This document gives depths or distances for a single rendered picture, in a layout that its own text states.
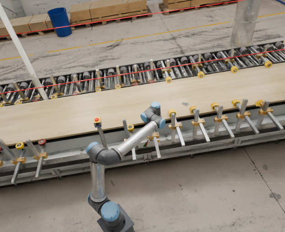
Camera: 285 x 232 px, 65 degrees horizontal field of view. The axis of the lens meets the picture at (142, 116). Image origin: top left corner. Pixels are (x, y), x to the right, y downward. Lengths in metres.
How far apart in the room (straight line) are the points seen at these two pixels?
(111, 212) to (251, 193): 1.84
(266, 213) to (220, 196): 0.52
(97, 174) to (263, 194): 2.13
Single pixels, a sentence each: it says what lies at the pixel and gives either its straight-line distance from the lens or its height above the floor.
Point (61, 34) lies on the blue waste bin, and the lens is 7.59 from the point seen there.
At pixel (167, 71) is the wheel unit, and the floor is 0.95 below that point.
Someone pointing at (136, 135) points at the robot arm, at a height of 1.39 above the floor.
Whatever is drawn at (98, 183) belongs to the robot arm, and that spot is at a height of 1.09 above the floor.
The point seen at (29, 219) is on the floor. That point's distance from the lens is 3.37.
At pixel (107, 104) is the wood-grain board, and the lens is 2.87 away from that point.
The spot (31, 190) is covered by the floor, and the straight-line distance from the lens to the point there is 3.58.
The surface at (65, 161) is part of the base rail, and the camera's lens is 2.69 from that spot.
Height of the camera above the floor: 2.70
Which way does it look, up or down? 43 degrees down
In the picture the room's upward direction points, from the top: 8 degrees counter-clockwise
